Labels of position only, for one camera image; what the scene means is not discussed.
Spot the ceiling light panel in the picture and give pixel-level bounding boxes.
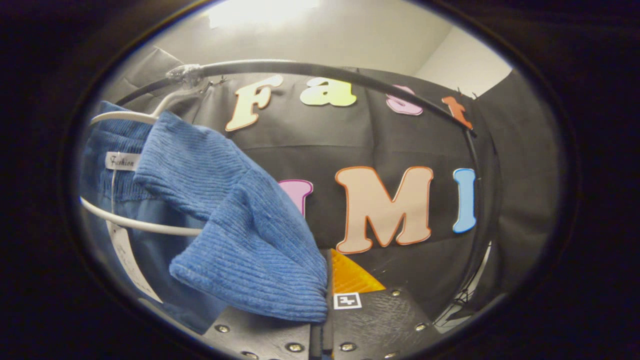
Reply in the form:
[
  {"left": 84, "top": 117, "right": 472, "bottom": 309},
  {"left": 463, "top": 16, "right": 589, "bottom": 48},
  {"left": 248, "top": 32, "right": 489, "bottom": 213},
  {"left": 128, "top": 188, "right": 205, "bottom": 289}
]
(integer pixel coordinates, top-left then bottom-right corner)
[{"left": 206, "top": 0, "right": 322, "bottom": 29}]

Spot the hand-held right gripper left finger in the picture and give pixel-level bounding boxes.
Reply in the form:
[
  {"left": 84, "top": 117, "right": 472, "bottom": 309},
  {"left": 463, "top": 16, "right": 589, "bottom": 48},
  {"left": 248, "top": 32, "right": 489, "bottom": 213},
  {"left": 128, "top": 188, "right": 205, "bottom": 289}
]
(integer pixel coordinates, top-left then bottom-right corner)
[{"left": 202, "top": 305, "right": 321, "bottom": 360}]

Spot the black clothes rack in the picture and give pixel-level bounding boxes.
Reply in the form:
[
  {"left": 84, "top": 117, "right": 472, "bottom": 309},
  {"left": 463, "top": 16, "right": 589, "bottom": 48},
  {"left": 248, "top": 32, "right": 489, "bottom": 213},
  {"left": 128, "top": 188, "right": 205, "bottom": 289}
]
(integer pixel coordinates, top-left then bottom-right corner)
[{"left": 114, "top": 59, "right": 493, "bottom": 306}]

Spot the clear tape wrap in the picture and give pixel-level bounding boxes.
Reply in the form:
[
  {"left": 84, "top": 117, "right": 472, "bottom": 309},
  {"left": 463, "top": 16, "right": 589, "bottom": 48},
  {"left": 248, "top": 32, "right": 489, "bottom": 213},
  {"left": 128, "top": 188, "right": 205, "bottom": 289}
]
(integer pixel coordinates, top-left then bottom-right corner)
[{"left": 166, "top": 63, "right": 204, "bottom": 86}]

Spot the blue corduroy jacket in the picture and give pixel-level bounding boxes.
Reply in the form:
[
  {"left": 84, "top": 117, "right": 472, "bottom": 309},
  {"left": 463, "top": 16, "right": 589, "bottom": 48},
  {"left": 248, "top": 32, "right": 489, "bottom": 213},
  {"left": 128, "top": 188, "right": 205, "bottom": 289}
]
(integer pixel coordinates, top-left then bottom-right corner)
[{"left": 79, "top": 100, "right": 329, "bottom": 336}]

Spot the white hanger with taped hook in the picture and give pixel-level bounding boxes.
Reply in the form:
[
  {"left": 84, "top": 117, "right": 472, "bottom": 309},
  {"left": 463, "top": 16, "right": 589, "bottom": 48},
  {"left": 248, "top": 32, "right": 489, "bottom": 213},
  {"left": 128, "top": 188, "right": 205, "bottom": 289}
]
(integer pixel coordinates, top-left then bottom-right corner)
[{"left": 78, "top": 75, "right": 212, "bottom": 239}]

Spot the black backdrop cloth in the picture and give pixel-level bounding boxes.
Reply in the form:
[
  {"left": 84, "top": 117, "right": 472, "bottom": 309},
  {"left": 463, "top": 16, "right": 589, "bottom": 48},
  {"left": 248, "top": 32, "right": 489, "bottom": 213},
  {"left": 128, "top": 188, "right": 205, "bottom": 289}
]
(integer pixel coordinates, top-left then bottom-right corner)
[{"left": 100, "top": 46, "right": 567, "bottom": 323}]

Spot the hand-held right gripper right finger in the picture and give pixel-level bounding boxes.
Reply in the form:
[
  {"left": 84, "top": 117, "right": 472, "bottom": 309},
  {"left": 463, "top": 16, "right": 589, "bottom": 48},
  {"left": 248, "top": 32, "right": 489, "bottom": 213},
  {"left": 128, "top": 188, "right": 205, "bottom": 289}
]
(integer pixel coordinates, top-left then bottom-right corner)
[{"left": 322, "top": 248, "right": 442, "bottom": 360}]

